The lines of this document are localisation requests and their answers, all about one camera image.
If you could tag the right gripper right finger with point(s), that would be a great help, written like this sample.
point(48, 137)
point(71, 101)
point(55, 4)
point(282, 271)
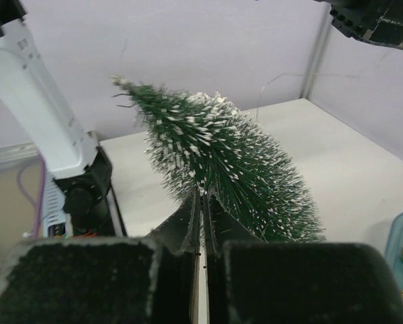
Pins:
point(233, 279)

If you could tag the teal plastic tray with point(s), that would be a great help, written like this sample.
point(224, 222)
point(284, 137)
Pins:
point(394, 246)

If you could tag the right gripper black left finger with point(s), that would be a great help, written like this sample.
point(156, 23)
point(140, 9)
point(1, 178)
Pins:
point(176, 295)

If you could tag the small green christmas tree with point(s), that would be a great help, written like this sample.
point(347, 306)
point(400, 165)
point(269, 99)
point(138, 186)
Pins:
point(204, 142)

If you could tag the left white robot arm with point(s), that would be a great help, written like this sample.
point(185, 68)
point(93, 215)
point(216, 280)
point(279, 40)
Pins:
point(35, 100)

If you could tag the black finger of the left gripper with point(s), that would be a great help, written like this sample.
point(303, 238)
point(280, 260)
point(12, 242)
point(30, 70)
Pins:
point(374, 22)

